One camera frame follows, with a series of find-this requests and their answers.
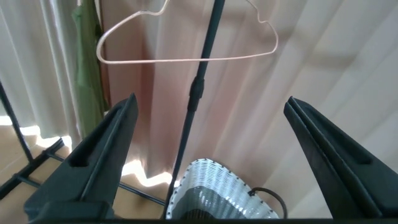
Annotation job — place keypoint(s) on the black clothes rack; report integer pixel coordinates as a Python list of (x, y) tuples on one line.
[(196, 90)]

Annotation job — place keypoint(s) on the green printed t-shirt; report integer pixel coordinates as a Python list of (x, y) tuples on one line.
[(88, 77)]

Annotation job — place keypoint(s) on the pink clothes hanger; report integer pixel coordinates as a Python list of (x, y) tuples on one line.
[(186, 60)]

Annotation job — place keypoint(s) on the white laundry basket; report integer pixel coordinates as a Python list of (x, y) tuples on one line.
[(211, 180)]

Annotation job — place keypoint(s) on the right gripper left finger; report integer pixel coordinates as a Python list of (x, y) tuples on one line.
[(77, 186)]

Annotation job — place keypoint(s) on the beige curtain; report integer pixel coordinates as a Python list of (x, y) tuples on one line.
[(326, 62)]

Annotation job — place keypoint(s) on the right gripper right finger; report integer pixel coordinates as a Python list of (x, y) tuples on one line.
[(351, 186)]

